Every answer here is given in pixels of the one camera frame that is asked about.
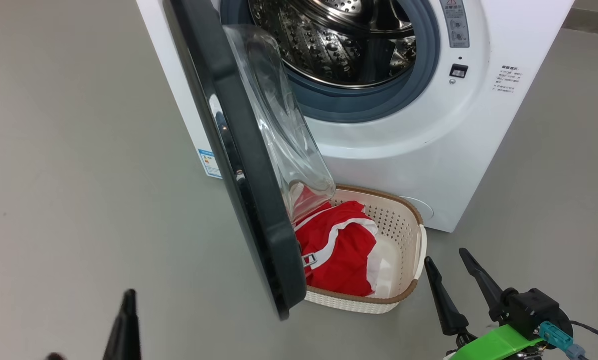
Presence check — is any white washing machine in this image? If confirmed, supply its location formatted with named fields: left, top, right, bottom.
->
left=136, top=0, right=577, bottom=234

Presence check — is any dark round washing machine door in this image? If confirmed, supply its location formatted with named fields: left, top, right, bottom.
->
left=163, top=0, right=338, bottom=321

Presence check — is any round drain filter cover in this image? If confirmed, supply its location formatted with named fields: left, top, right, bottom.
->
left=403, top=196, right=435, bottom=222

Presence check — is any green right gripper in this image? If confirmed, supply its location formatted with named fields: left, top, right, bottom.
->
left=424, top=247, right=548, bottom=360

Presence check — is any teal right camera connector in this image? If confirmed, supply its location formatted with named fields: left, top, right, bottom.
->
left=539, top=321, right=588, bottom=360

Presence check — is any cream perforated laundry basket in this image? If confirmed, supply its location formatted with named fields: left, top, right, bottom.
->
left=289, top=184, right=428, bottom=315

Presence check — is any black right camera cable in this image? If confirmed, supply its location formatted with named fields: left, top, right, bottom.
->
left=569, top=320, right=598, bottom=354

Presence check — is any red and white garment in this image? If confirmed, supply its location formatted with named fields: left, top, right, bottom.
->
left=293, top=186, right=383, bottom=299

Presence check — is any stainless steel washer drum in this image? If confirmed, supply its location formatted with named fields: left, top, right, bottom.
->
left=248, top=0, right=418, bottom=90

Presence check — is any white text instruction sticker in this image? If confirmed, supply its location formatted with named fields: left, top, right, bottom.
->
left=494, top=64, right=526, bottom=96

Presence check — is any blue energy label sticker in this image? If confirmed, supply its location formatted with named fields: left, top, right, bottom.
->
left=197, top=148, right=224, bottom=180

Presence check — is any grey warning label strip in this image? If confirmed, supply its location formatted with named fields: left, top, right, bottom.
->
left=439, top=0, right=471, bottom=49

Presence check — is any grey-blue door gasket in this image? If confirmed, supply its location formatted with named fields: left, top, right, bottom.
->
left=220, top=0, right=442, bottom=124

